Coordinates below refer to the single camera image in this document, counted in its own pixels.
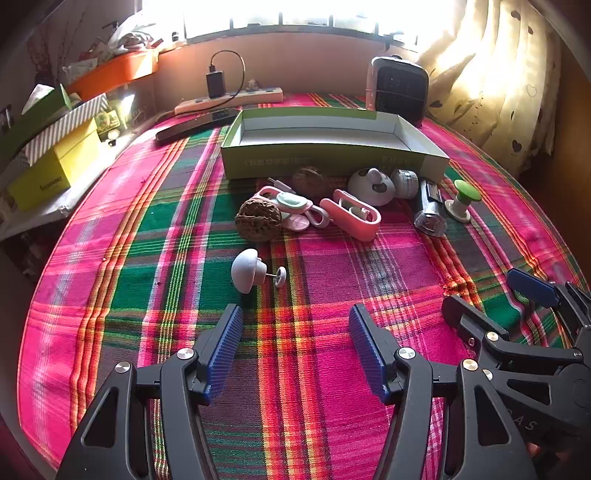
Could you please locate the white tissue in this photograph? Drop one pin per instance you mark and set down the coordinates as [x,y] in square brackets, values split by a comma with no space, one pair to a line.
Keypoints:
[39,94]

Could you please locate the barred window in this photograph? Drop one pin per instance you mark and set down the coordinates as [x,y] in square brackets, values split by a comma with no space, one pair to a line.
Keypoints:
[277,14]

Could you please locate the black charger adapter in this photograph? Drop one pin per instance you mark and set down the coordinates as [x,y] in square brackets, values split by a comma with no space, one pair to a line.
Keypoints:
[215,83]

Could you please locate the white egg-shaped device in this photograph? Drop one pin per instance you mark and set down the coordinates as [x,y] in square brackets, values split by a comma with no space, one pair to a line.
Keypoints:
[369,187]

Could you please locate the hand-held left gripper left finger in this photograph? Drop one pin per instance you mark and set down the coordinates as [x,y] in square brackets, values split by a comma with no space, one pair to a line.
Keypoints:
[226,350]

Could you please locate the brown carved walnut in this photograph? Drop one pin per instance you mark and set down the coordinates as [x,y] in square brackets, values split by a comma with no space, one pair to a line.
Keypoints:
[311,182]
[258,217]

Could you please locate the green white cardboard box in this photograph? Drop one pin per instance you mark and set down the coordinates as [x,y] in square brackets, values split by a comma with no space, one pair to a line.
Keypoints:
[323,134]

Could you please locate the small green printed card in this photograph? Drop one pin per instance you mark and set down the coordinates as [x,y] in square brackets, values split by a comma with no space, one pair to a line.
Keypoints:
[108,121]

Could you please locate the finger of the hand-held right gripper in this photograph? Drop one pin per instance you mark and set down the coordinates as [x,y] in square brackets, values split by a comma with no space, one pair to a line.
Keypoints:
[466,318]
[531,286]

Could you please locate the grey mushroom-shaped knob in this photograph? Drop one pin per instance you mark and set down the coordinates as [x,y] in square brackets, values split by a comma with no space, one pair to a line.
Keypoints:
[247,270]

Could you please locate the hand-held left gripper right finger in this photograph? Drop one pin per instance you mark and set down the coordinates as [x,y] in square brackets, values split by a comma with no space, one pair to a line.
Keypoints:
[369,355]

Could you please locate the dried twig bouquet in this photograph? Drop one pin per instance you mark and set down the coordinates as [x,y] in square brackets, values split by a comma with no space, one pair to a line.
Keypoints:
[46,46]

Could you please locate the white power strip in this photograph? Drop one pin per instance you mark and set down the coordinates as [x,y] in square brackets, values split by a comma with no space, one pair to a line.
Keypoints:
[258,96]

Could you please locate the grey wall plug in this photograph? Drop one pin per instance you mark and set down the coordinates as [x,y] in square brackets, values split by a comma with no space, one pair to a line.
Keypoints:
[252,85]

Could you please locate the small pink fan heater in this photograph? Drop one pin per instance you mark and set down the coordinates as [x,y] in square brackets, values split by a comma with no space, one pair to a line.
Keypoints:
[399,87]

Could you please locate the green-topped white knob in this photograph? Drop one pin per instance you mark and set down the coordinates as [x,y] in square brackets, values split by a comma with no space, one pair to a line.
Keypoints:
[464,191]

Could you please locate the cream heart-print curtain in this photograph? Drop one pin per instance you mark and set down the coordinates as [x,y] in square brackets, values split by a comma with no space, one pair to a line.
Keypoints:
[498,69]

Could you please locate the yellow cardboard box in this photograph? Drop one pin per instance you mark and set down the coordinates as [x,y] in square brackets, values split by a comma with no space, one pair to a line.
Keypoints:
[55,170]

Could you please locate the striped cardboard box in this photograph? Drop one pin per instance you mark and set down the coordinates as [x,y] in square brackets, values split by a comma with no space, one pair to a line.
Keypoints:
[64,124]

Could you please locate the orange tray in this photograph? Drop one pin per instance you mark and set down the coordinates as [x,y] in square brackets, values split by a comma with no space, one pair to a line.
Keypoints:
[115,71]

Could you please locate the black smartphone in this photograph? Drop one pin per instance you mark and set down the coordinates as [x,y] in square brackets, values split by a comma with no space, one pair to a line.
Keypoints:
[194,124]

